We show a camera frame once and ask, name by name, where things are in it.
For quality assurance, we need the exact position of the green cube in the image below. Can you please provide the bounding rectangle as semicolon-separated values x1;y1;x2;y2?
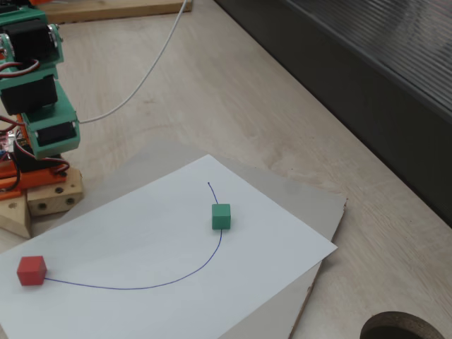
211;203;232;230

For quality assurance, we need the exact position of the red cube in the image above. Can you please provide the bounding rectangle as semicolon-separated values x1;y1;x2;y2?
16;256;48;286

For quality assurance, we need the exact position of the red controller circuit board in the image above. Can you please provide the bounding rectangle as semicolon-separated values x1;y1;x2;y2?
0;130;18;160

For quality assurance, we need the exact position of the light wooden base block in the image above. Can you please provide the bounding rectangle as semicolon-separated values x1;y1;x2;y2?
26;167;85;217

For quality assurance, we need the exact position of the wooden wedge piece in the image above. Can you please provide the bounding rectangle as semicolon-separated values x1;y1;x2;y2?
0;192;33;239

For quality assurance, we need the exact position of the wooden plank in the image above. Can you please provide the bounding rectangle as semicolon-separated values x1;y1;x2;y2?
35;0;194;25

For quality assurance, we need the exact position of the white paper sheet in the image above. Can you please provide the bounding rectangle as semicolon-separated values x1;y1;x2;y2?
0;154;339;339

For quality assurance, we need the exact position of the grey chipboard panel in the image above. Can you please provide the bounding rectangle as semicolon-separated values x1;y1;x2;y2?
30;138;349;339

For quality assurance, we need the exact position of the ribbed glass desk partition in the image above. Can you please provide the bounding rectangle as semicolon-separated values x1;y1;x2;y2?
215;0;452;229

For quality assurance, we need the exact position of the orange circuit board mount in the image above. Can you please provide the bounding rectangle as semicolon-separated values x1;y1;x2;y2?
0;155;22;201

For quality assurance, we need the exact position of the white usb cable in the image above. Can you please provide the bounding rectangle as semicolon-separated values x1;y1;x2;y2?
79;0;194;124

